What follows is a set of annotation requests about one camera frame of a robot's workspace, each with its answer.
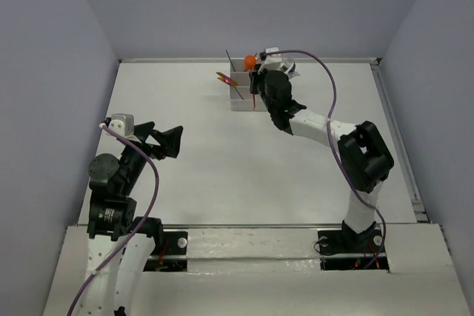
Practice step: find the blue metal fork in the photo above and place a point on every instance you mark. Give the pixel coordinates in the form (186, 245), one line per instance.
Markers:
(295, 70)

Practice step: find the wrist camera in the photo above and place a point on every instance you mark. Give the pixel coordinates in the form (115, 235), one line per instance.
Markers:
(119, 123)
(270, 59)

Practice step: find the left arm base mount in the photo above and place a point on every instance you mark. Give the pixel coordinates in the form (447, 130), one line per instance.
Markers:
(169, 256)

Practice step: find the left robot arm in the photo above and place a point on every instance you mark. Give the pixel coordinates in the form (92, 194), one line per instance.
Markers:
(120, 242)

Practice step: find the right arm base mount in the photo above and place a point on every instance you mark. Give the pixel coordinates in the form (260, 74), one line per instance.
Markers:
(336, 255)

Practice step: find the silver fork teal handle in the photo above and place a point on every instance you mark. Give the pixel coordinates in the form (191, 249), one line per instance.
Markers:
(293, 75)

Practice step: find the gold knife green handle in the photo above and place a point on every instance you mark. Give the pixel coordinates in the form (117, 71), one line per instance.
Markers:
(227, 80)

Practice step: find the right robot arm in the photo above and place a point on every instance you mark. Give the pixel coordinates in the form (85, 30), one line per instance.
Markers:
(359, 149)

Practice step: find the white organizer container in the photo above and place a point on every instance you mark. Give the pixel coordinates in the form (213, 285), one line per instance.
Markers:
(259, 105)
(243, 85)

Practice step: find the silver fork pink handle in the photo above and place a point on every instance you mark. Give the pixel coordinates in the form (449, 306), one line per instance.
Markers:
(289, 65)

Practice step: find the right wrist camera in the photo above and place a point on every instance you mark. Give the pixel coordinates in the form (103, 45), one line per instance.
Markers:
(270, 59)

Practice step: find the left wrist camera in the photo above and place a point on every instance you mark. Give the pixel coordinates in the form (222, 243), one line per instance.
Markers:
(119, 123)

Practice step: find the white left organizer container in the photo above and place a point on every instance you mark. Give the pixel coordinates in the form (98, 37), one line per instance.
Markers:
(243, 85)

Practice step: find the white right organizer container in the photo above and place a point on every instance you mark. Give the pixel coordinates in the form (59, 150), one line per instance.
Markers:
(259, 105)

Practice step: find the teal chopstick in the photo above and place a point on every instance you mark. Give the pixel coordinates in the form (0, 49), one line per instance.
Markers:
(229, 58)

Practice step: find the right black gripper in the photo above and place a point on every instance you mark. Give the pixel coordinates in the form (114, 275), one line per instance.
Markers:
(257, 77)

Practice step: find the orange spoon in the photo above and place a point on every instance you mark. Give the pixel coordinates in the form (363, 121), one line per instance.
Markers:
(249, 63)

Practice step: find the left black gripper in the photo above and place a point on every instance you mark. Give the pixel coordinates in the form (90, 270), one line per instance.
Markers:
(146, 138)

